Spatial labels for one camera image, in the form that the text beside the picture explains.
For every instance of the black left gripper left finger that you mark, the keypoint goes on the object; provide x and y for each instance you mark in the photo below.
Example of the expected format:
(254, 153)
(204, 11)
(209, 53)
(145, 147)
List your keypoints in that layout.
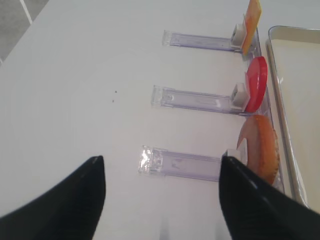
(70, 210)

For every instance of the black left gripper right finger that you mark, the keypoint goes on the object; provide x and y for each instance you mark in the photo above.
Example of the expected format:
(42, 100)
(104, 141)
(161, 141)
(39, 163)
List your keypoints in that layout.
(255, 210)

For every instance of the standing tomato slice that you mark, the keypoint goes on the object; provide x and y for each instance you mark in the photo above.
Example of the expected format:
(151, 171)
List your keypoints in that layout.
(257, 76)

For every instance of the standing cheese slice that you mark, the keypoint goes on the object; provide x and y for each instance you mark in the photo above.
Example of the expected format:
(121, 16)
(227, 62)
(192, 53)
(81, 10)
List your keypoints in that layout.
(251, 20)

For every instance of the standing bottom bun left rack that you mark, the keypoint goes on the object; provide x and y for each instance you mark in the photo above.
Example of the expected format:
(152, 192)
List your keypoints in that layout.
(262, 147)

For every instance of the metal tray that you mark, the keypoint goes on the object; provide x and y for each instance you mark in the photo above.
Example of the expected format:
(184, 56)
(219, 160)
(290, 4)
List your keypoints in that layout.
(294, 58)

